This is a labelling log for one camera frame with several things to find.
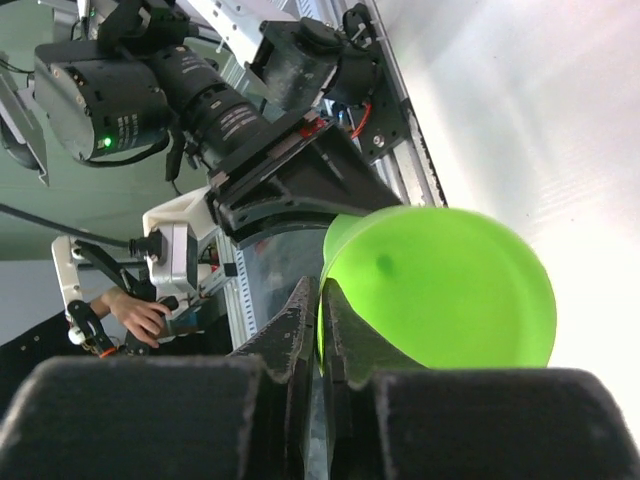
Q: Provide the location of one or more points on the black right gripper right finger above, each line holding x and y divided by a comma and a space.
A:
390, 418

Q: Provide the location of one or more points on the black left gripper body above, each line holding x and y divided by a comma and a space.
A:
253, 195

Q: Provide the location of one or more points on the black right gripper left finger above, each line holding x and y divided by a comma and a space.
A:
240, 416

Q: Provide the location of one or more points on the green wine glass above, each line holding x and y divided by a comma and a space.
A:
450, 288

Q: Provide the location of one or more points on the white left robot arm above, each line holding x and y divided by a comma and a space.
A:
137, 87

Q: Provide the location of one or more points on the person hand in background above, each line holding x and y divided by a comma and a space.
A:
144, 320

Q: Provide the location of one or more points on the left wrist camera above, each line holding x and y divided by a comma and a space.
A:
186, 226

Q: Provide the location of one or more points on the grey slotted cable duct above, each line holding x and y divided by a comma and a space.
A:
237, 294

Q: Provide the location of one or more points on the aluminium frame rail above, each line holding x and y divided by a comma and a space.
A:
408, 168

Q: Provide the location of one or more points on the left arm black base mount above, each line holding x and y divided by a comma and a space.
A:
363, 86

